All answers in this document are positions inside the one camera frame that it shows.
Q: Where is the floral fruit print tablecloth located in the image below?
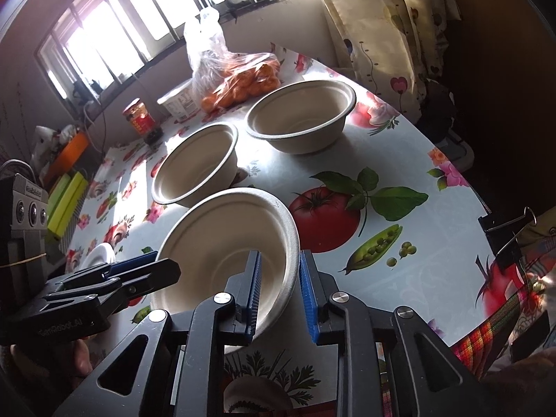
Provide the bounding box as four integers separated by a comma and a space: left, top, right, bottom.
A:
62, 42, 549, 417

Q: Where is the black power cable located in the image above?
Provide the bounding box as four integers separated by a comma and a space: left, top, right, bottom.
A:
80, 73, 151, 149

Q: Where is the cream patterned curtain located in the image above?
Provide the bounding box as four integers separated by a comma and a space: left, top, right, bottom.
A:
322, 0, 460, 122

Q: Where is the orange basin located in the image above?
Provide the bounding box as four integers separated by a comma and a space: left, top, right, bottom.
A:
42, 132, 90, 188

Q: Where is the white green flat box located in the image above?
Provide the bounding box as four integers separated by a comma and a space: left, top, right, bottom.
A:
47, 173, 71, 221

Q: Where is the white plastic tub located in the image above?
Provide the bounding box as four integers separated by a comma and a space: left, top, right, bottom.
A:
156, 79, 201, 122

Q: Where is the white foam plate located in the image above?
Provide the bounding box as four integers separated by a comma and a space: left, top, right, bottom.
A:
76, 243, 116, 271

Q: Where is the plastic bag of oranges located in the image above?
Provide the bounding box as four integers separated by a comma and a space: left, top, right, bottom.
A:
184, 8, 281, 114

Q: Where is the red label sauce jar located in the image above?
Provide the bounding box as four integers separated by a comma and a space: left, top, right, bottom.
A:
123, 98, 163, 146

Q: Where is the window with metal bars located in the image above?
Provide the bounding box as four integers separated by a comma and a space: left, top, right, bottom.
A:
37, 0, 270, 114

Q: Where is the large paper bowl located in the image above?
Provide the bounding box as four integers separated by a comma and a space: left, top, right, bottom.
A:
151, 187, 301, 348

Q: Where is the lime green box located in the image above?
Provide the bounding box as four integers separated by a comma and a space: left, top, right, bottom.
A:
47, 172, 89, 241

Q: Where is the black binder clip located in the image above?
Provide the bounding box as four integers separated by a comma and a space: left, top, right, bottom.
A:
478, 206, 537, 271

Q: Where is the left hand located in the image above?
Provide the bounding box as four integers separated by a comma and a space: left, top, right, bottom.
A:
9, 339, 93, 379

